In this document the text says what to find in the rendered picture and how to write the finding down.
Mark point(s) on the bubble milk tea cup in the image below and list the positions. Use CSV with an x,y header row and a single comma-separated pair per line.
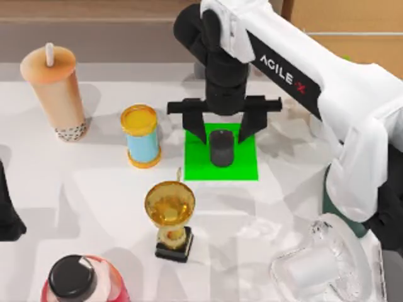
x,y
58,94

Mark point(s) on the red bottle with black cap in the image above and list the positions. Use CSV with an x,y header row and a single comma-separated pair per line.
x,y
78,280

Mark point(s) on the blue and yellow can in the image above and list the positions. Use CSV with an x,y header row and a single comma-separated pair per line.
x,y
141,138

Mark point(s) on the gold trophy with black base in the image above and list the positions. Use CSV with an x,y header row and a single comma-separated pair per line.
x,y
170,204

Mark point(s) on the black cylindrical cup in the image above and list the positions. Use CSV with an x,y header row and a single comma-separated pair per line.
x,y
222,148

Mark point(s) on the dark green round object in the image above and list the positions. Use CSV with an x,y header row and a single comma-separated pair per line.
x,y
330,204

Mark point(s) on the flat green square mat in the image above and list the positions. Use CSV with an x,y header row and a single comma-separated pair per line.
x,y
198,163

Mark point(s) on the wooden cupboard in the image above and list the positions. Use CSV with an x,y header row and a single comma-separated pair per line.
x,y
346,19

